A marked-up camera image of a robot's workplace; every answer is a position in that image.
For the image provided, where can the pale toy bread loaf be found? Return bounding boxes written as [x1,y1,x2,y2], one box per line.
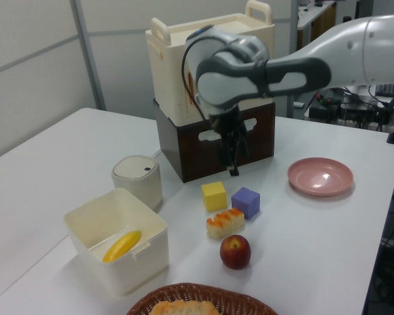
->
[150,300,221,315]

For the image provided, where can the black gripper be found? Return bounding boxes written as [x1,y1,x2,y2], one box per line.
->
[211,110,250,177]

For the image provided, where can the small white lidded bin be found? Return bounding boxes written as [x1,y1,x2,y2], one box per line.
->
[111,155,162,211]

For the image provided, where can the black electronics box with cables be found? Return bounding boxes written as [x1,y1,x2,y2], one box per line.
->
[308,87,378,125]

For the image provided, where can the toy bread with orange topping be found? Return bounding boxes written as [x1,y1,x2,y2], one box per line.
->
[206,207,246,240]

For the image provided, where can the white open plastic box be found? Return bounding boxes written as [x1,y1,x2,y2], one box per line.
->
[63,188,170,297]

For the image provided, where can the red toy apple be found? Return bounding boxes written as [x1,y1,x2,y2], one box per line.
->
[219,234,252,270]

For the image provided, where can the pink plastic plate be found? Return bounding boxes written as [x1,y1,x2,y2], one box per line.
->
[287,157,355,198]

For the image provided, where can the grey partition frame post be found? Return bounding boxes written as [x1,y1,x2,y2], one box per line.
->
[72,0,107,111]

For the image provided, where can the yellow foam cube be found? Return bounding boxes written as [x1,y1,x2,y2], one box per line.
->
[201,180,227,212]

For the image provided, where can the brown wicker basket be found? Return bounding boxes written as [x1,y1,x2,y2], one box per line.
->
[125,282,278,315]

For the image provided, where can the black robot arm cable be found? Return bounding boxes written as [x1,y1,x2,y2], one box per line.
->
[181,31,215,129]

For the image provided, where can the purple foam cube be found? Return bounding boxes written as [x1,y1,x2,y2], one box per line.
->
[230,186,261,221]

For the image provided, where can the dark brown wooden crate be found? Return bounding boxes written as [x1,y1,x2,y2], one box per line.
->
[153,98,277,184]

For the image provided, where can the wooden background desk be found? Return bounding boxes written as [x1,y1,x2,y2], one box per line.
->
[297,0,338,50]

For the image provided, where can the black computer keyboard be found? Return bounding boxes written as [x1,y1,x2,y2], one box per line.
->
[374,83,394,98]

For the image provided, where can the cream plastic crate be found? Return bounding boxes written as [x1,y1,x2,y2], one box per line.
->
[145,0,276,127]

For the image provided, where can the yellow toy banana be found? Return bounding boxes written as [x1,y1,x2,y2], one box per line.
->
[102,230,142,263]

